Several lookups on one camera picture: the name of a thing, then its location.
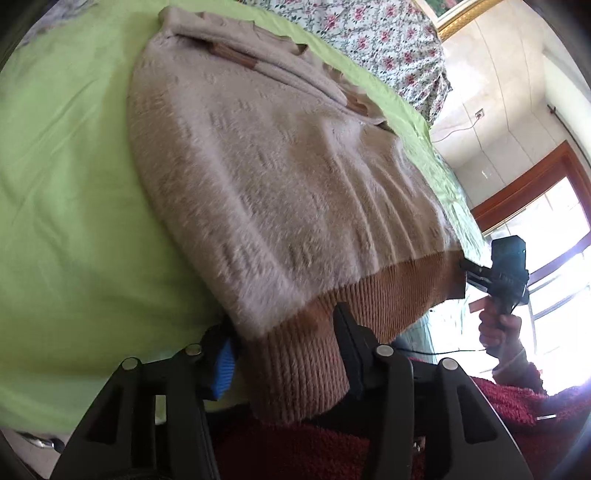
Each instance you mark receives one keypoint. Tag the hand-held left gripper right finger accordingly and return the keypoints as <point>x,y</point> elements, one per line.
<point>353,350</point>

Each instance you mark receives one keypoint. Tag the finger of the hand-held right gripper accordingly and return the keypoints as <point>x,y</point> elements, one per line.
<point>475,275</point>

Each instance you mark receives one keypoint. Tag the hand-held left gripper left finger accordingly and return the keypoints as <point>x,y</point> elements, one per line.
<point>223,369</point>

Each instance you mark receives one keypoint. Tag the beige knit sweater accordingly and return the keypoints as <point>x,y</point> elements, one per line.
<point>281,198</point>

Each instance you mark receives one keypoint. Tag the person's red fleece clothing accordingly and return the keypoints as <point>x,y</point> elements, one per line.
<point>415,438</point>

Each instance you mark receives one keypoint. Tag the green bed sheet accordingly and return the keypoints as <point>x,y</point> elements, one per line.
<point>78,221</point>

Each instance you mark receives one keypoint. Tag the floral pillow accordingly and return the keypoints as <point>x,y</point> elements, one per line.
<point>369,41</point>

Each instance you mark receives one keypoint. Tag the wooden window frame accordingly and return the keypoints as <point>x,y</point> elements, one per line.
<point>538,184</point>

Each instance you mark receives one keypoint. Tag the gold picture frame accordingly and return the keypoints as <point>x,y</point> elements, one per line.
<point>461,14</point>

